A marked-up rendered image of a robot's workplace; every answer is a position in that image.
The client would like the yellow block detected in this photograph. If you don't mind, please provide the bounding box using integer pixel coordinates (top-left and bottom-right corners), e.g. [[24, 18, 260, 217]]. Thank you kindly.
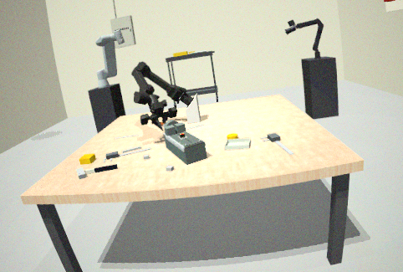
[[79, 154, 96, 165]]

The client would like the yellow cylinder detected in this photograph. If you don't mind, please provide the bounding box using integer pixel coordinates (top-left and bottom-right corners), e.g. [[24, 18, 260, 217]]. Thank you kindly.
[[227, 134, 238, 140]]

